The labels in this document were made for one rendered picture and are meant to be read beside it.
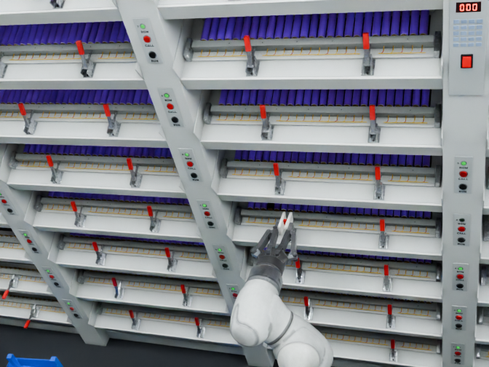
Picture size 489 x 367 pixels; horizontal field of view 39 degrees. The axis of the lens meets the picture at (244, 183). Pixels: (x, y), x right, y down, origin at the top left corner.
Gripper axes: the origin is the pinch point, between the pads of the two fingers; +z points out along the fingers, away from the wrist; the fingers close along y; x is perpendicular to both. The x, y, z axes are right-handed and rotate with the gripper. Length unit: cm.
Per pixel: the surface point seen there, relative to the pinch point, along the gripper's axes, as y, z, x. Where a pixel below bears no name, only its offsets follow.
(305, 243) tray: 4.7, 1.4, -8.4
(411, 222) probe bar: 33.9, 6.8, -2.6
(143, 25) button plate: -22, -9, 65
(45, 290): -101, 7, -47
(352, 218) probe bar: 17.7, 6.8, -2.6
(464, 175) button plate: 48, -4, 22
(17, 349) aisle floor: -127, 3, -82
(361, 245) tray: 20.5, 1.9, -8.1
